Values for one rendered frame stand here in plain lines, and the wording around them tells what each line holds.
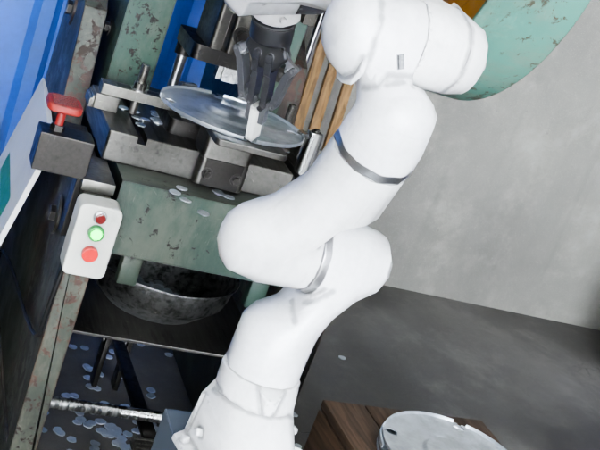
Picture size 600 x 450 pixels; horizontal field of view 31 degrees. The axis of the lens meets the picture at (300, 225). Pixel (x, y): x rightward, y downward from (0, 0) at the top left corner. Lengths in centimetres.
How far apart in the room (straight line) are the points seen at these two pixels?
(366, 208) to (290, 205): 10
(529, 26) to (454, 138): 180
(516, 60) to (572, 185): 204
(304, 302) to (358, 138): 29
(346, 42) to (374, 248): 32
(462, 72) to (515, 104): 245
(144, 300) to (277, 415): 71
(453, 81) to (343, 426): 86
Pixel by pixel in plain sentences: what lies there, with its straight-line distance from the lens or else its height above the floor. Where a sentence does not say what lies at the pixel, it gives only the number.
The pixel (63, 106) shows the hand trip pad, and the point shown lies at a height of 76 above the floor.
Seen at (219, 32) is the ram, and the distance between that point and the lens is 206.
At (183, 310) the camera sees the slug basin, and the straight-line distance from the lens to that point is 218.
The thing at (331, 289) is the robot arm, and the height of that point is 75.
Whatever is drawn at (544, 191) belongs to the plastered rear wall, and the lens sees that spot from 399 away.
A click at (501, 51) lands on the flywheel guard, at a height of 108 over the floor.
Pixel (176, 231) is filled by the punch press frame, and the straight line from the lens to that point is 201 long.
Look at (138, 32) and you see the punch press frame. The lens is 230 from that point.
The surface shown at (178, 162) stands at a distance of 205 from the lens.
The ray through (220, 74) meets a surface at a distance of 215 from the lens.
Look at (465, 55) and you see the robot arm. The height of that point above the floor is 112.
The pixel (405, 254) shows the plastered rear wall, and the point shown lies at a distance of 385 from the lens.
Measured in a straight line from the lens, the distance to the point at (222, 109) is 207.
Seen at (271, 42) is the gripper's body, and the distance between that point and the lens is 182.
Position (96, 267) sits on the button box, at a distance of 189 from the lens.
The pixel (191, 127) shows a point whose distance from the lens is 211.
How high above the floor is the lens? 126
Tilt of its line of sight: 18 degrees down
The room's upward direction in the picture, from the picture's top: 20 degrees clockwise
